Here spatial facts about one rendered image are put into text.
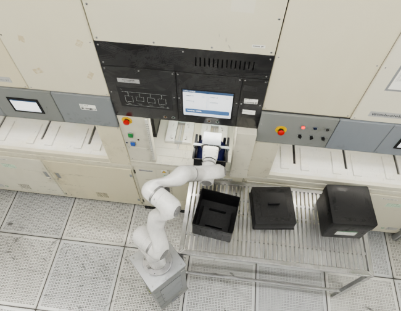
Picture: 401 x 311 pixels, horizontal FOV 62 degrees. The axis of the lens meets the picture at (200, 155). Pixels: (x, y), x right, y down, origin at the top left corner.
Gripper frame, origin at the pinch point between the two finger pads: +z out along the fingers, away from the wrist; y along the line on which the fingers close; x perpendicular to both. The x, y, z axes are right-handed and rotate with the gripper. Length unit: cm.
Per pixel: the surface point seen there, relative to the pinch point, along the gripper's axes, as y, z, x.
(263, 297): 57, -66, -124
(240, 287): 38, -60, -125
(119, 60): -50, 1, 59
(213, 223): 7, -37, -48
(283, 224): 55, -35, -40
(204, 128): -8, 37, -35
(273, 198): 48, -16, -38
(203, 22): -8, 1, 86
